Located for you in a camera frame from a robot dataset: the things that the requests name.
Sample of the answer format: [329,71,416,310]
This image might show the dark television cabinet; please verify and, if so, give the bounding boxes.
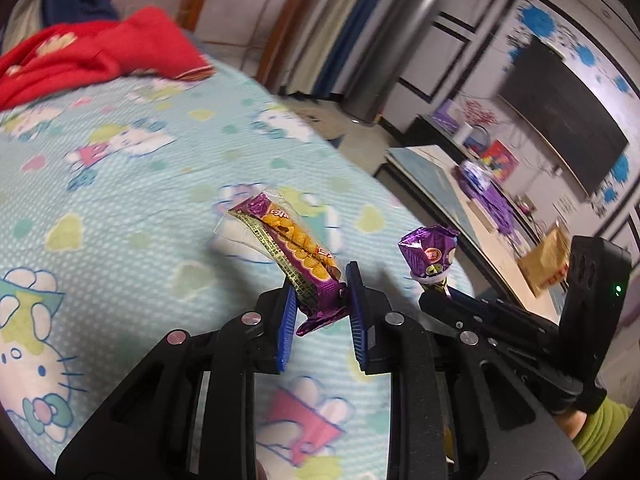
[407,114,481,156]

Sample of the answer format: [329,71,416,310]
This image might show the white tissue pack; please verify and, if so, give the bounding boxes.
[459,160,489,186]

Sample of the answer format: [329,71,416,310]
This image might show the cartoon cat print bedsheet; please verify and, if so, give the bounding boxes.
[0,55,476,480]

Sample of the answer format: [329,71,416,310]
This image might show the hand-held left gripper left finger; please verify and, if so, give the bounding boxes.
[55,277,298,480]

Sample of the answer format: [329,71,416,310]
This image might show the purple box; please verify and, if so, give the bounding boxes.
[432,100,464,134]

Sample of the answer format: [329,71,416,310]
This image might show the black wall television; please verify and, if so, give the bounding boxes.
[497,35,630,196]

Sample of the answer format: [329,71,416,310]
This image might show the person's right forearm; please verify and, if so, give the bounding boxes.
[555,400,634,471]

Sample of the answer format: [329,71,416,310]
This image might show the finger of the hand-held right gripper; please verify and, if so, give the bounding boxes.
[419,280,501,334]

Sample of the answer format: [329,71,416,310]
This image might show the grey standing air conditioner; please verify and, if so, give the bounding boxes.
[345,0,459,124]

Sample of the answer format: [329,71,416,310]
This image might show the purple cloth bag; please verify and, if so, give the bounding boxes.
[460,175,521,241]

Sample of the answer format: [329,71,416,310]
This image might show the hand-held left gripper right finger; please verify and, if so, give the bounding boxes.
[345,260,587,480]

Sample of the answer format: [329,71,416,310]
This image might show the marble top coffee table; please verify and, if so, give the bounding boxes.
[375,145,571,321]

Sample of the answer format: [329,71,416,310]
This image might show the brown paper bag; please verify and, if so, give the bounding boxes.
[517,227,571,296]

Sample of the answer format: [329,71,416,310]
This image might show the round framed ornament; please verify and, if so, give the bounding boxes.
[465,127,494,154]

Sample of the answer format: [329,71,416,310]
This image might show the purple snack packet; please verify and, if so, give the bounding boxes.
[212,187,351,339]

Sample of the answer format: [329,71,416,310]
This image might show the wooden sliding glass door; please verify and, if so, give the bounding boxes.
[177,0,321,91]

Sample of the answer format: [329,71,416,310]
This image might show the beige curtain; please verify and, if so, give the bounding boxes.
[2,0,51,51]

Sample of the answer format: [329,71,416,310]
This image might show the purple candy wrapper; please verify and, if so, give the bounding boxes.
[397,225,460,289]

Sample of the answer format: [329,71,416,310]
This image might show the colourful picture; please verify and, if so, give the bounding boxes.
[480,139,521,181]

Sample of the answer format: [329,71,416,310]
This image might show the red blanket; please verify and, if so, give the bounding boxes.
[0,6,216,111]

